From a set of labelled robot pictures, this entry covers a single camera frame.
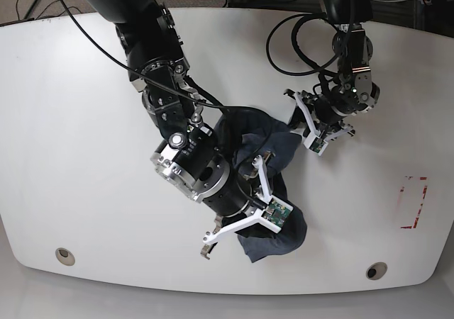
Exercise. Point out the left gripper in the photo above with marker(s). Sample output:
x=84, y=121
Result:
x=313, y=114

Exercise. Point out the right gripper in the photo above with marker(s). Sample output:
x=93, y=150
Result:
x=238, y=201

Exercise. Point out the dark blue t-shirt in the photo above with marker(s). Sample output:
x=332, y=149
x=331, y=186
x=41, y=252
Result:
x=243, y=135

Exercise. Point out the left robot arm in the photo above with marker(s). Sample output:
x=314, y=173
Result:
x=349, y=90

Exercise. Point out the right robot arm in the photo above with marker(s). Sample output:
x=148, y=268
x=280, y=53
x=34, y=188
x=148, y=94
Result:
x=194, y=153

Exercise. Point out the red tape rectangle marking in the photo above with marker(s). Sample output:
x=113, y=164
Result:
x=411, y=199

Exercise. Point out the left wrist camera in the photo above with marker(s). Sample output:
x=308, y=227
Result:
x=315, y=145

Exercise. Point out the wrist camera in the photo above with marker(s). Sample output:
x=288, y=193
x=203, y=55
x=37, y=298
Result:
x=315, y=145
x=277, y=212

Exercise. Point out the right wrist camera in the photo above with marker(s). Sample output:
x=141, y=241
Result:
x=277, y=212

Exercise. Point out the right table cable grommet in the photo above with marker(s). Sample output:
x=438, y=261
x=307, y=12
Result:
x=376, y=271

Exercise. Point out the table cable grommet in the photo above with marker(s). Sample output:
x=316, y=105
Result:
x=376, y=271
x=65, y=257

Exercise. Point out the left table cable grommet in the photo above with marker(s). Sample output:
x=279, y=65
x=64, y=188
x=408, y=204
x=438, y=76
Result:
x=65, y=257

